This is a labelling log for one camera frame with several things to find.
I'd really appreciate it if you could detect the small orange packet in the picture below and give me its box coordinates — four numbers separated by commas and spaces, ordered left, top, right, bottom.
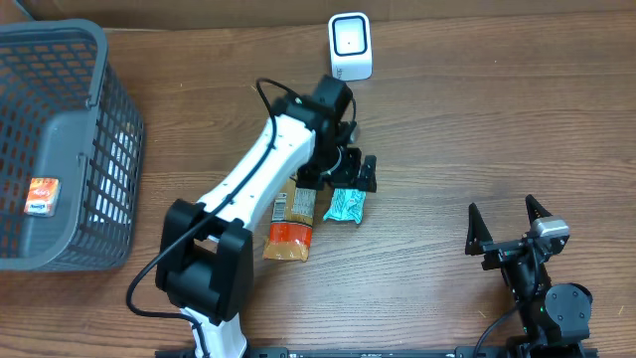
24, 177, 61, 217

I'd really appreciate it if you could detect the white barcode scanner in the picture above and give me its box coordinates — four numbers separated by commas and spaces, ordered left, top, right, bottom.
327, 12, 373, 82

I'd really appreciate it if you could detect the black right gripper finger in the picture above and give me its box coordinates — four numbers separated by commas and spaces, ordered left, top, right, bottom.
525, 194, 552, 224
465, 203, 493, 255

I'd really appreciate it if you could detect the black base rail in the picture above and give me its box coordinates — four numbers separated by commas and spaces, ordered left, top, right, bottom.
154, 346, 600, 358

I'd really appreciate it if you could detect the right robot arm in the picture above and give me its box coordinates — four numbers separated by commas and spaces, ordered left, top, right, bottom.
465, 195, 597, 357

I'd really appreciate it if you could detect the white tube with gold cap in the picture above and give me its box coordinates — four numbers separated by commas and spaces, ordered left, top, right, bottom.
92, 132, 136, 225

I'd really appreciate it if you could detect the grey plastic shopping basket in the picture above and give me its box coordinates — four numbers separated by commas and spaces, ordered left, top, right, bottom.
1, 19, 146, 271

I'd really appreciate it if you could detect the teal snack packet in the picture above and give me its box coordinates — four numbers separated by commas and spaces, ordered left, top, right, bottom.
323, 188, 366, 225

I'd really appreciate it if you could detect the long orange snack package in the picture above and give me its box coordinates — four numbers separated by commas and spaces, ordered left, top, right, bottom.
263, 177, 317, 262

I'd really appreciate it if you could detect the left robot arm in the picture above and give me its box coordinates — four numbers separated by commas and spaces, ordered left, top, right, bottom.
155, 76, 377, 357

